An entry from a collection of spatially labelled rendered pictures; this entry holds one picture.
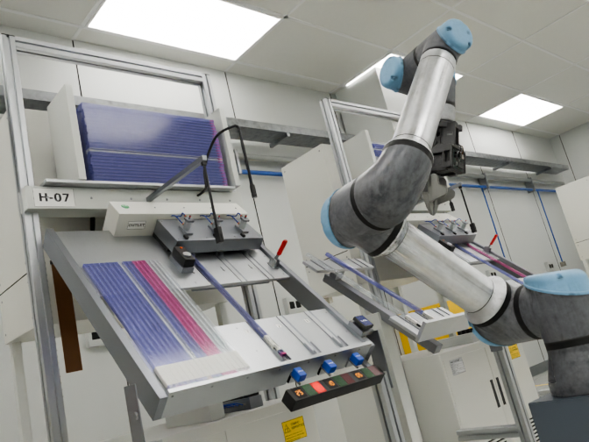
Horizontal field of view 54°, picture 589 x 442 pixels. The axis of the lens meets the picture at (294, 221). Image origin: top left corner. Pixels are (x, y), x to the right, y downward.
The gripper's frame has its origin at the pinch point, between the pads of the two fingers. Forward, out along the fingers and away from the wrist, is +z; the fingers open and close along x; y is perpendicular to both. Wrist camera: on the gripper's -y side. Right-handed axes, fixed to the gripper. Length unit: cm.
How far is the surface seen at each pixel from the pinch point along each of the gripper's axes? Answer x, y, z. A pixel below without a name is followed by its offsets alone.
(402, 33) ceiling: 240, -163, -216
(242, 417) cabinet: 4, -62, 54
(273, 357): -8, -39, 36
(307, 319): 13, -47, 25
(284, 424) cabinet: 20, -60, 56
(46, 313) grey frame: -43, -94, 28
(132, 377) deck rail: -42, -48, 42
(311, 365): 2, -35, 37
